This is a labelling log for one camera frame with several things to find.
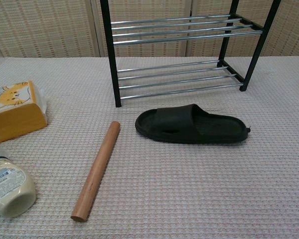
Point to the black shoe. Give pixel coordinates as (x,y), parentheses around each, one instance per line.
(179,120)

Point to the black metal shoe rack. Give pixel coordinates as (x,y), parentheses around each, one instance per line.
(111,62)

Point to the wooden rolling pin stick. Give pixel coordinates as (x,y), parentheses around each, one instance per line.
(97,169)

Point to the white woven tablecloth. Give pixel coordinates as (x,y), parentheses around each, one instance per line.
(189,186)

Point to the yellow cat print tissue pack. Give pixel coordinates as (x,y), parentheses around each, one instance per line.
(15,122)

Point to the beige woven folding screen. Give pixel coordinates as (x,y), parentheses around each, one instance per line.
(40,25)

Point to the cream mayonnaise squeeze bottle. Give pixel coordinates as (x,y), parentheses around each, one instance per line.
(13,196)

